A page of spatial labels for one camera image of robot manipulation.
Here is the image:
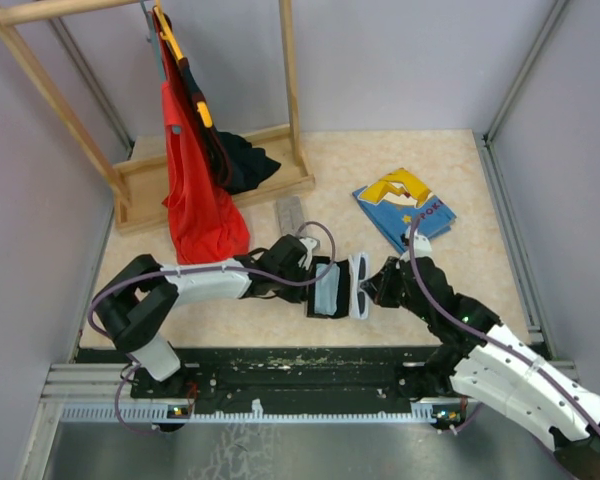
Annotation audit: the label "light blue lens cloth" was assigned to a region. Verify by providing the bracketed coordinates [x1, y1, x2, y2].
[314, 264, 339, 316]

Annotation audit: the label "white sunglasses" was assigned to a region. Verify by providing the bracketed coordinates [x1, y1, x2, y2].
[348, 252, 369, 320]

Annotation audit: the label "grey glasses case green lining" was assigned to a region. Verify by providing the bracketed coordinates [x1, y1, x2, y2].
[275, 195, 306, 237]

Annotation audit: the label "black glasses case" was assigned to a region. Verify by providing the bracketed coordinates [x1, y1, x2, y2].
[306, 260, 350, 319]

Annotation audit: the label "red garment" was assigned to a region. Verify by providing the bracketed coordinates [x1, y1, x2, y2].
[159, 37, 250, 264]

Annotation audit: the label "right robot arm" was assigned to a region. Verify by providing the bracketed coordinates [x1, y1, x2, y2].
[361, 257, 600, 479]

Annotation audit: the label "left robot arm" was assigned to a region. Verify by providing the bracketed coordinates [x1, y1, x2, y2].
[91, 234, 318, 397]

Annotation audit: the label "blue yellow folded cloth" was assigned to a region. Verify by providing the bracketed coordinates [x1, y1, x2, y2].
[352, 168, 456, 253]

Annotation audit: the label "black hanging garment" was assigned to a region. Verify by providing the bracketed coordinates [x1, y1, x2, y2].
[178, 64, 283, 197]

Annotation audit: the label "wooden clothes rack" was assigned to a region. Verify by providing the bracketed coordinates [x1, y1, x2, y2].
[0, 1, 315, 235]

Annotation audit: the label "yellow clothes hanger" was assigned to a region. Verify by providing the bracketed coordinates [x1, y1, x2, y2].
[152, 0, 214, 129]

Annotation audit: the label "grey red clothes hanger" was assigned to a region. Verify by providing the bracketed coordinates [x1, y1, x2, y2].
[139, 0, 184, 136]

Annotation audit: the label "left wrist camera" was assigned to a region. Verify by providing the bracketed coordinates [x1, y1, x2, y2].
[299, 237, 320, 255]

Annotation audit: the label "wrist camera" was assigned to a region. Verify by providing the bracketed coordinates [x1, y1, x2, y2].
[402, 233, 433, 261]
[299, 237, 320, 255]

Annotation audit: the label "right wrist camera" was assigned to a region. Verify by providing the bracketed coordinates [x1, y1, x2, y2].
[402, 233, 433, 261]

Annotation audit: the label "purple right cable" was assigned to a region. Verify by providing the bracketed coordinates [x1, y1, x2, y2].
[407, 214, 600, 480]

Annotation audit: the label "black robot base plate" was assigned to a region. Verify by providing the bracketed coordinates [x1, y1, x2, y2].
[124, 342, 461, 416]

